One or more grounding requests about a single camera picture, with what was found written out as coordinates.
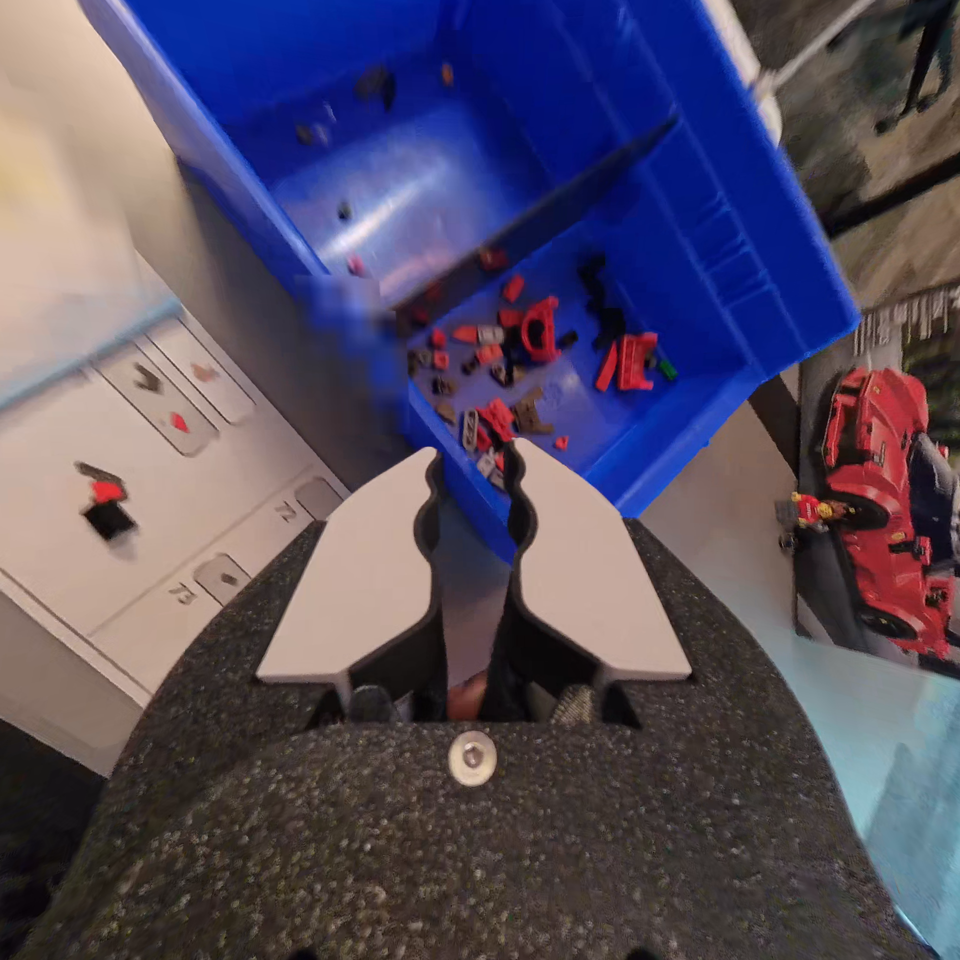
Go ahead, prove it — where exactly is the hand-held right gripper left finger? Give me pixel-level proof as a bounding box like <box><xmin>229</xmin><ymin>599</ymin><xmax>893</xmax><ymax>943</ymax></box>
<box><xmin>255</xmin><ymin>446</ymin><xmax>451</xmax><ymax>721</ymax></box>

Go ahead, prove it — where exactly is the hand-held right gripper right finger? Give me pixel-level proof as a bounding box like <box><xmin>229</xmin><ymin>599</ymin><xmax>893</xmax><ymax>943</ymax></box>
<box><xmin>480</xmin><ymin>435</ymin><xmax>694</xmax><ymax>719</ymax></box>

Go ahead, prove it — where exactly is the lego instruction booklet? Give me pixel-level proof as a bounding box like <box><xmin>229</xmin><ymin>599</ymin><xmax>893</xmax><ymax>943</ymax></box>
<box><xmin>0</xmin><ymin>0</ymin><xmax>355</xmax><ymax>777</ymax></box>

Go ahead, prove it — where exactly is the pile of lego pieces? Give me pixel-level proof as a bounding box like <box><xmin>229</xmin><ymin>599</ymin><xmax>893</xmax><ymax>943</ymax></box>
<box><xmin>396</xmin><ymin>247</ymin><xmax>681</xmax><ymax>494</ymax></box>

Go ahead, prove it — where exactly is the blue plastic bin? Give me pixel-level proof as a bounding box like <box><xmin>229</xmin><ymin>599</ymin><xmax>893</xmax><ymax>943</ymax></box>
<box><xmin>78</xmin><ymin>0</ymin><xmax>864</xmax><ymax>565</ymax></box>

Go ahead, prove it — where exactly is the lego set box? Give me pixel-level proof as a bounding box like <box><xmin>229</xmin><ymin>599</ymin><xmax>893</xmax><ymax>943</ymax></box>
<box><xmin>776</xmin><ymin>285</ymin><xmax>960</xmax><ymax>670</ymax></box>

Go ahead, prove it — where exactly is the black bin divider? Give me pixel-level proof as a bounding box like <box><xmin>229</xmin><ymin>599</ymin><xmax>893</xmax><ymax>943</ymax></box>
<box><xmin>378</xmin><ymin>114</ymin><xmax>682</xmax><ymax>321</ymax></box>

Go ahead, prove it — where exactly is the white bar stand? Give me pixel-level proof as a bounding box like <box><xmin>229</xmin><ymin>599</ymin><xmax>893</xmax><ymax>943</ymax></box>
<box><xmin>718</xmin><ymin>0</ymin><xmax>882</xmax><ymax>149</ymax></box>

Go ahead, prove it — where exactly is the black office chair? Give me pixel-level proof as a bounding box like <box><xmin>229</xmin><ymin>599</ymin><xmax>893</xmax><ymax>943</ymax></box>
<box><xmin>873</xmin><ymin>0</ymin><xmax>960</xmax><ymax>138</ymax></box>

